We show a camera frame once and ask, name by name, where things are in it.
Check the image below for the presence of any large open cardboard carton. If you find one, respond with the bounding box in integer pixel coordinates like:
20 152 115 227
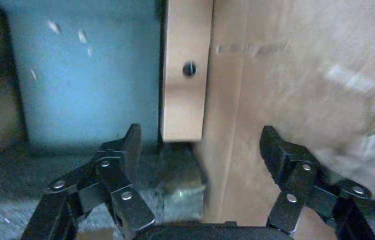
0 0 375 240

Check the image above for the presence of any narrow taped cardboard box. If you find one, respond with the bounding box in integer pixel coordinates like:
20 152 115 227
159 0 215 144

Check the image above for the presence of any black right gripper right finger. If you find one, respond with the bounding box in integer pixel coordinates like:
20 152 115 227
259 125 375 240

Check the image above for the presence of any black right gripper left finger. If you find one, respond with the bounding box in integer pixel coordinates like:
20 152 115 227
21 123 157 240

